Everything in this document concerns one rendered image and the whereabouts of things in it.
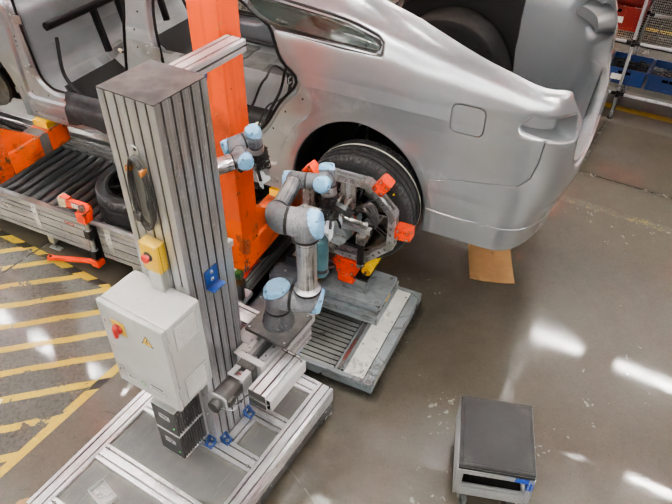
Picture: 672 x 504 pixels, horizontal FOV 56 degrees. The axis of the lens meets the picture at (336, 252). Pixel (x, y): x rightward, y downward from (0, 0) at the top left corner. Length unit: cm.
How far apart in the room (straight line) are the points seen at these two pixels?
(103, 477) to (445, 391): 184
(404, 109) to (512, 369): 167
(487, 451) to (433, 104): 165
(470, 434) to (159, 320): 157
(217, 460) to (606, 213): 350
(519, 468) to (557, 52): 286
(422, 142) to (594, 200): 246
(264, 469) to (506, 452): 113
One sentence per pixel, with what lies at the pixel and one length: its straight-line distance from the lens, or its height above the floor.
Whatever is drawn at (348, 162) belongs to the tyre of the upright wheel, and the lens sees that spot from 334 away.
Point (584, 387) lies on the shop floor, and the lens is 399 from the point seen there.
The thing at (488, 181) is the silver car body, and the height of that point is 117.
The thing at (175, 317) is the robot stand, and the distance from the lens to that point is 244.
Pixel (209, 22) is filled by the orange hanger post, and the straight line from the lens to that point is 292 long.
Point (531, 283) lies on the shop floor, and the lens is 452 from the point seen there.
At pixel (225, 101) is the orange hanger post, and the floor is 158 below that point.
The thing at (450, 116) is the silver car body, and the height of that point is 147.
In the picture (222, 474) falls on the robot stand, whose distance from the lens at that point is 321.
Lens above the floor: 294
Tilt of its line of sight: 40 degrees down
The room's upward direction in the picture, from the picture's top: 1 degrees clockwise
